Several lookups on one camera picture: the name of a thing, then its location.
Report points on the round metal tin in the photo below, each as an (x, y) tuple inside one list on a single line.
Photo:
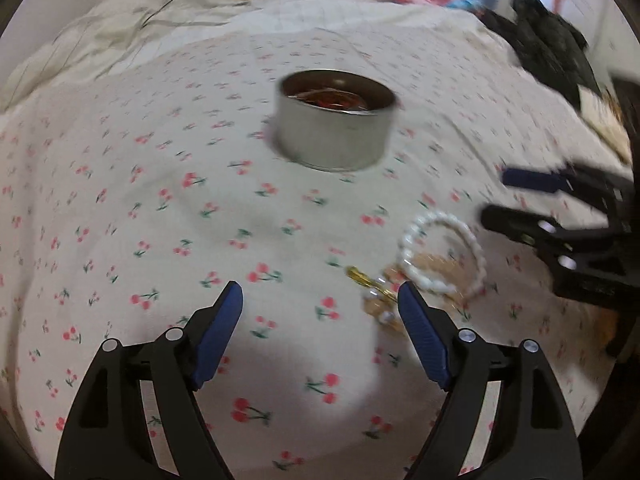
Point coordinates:
[(330, 135)]

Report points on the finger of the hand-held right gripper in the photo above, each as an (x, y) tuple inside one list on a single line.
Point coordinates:
[(530, 225), (540, 181)]

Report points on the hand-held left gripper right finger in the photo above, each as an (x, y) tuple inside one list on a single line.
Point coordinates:
[(422, 330)]

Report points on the cherry print bed sheet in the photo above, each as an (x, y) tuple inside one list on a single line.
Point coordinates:
[(150, 210)]

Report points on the beige quilt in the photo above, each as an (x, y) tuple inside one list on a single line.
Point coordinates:
[(75, 45)]

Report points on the black cloth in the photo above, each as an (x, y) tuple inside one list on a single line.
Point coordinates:
[(545, 45)]

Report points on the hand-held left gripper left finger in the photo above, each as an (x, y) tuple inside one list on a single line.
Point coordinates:
[(222, 330)]

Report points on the beige cardboard box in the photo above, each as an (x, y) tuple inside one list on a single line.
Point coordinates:
[(602, 120)]

